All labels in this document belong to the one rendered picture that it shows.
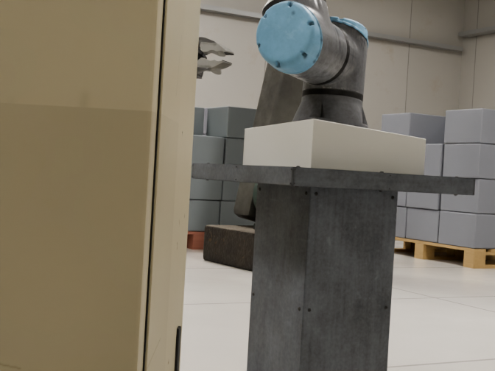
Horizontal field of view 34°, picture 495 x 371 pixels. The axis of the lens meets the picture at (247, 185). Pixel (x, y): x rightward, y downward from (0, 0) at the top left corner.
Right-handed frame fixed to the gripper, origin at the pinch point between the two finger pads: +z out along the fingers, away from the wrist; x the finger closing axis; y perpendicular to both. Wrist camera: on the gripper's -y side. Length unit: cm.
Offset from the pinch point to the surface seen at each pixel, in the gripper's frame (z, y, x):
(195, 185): -164, 365, -53
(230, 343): -15, 92, 65
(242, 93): -308, 767, -280
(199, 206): -160, 374, -40
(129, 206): 40, -104, 61
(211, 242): -118, 309, -4
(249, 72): -305, 764, -310
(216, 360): -9, 67, 72
